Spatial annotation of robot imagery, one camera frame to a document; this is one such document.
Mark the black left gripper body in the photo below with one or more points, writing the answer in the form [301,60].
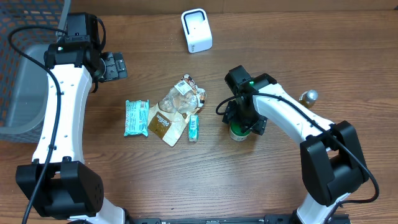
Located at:
[114,68]

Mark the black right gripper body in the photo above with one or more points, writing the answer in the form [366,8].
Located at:
[251,120]

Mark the green lid Knorr jar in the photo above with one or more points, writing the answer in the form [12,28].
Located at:
[235,132]

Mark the teal wet wipes pack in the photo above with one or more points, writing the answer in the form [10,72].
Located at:
[136,121]

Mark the small Kleenex tissue pack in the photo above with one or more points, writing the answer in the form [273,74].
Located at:
[193,128]

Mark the yellow dish soap bottle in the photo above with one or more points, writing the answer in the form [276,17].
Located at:
[308,98]

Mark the brown Panfree bread bag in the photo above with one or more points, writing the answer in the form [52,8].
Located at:
[169,117]

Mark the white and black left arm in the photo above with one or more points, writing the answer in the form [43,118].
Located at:
[57,183]

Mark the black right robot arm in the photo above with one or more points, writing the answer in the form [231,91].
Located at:
[332,161]

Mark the white barcode scanner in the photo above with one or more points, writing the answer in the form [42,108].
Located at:
[197,30]

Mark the grey plastic mesh basket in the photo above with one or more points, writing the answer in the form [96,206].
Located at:
[24,85]

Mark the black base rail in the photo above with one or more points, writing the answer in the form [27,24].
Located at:
[205,221]

